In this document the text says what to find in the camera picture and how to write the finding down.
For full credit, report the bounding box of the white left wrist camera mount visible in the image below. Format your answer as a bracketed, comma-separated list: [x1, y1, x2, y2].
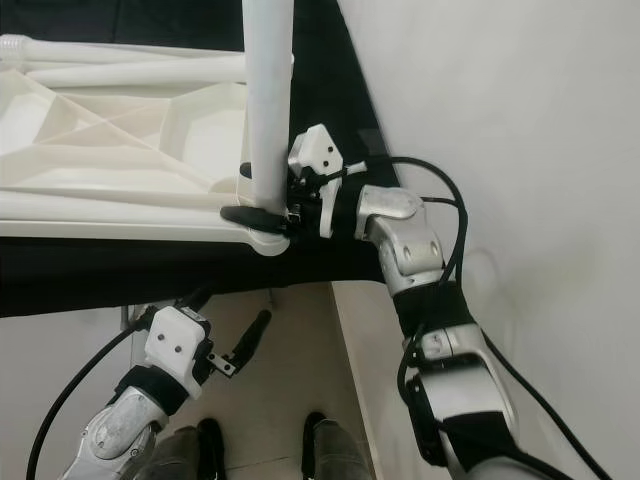
[143, 305, 211, 401]

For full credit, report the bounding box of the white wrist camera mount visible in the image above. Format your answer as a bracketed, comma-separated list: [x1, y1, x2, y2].
[288, 123, 346, 241]
[143, 305, 211, 401]

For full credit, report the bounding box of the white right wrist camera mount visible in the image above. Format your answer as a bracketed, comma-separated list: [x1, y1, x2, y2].
[288, 123, 346, 241]

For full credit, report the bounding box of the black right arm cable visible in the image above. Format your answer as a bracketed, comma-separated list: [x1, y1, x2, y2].
[345, 155, 611, 480]

